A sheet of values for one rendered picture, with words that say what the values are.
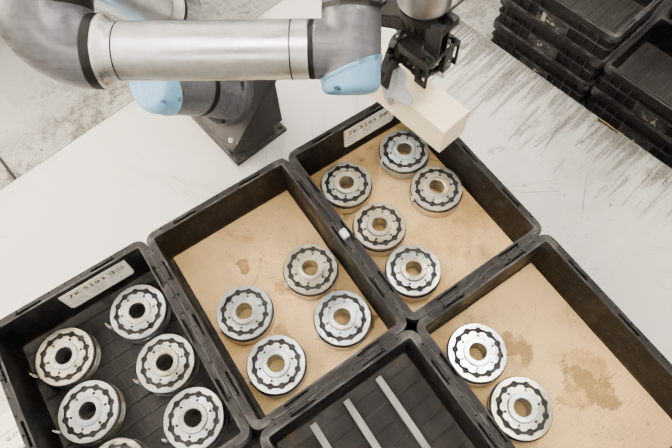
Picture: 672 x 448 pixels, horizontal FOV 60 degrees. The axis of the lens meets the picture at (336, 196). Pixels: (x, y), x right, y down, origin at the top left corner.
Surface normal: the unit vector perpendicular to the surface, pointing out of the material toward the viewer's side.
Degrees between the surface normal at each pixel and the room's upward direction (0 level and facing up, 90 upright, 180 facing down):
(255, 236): 0
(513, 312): 0
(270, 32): 9
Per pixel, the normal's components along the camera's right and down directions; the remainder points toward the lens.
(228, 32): -0.04, -0.33
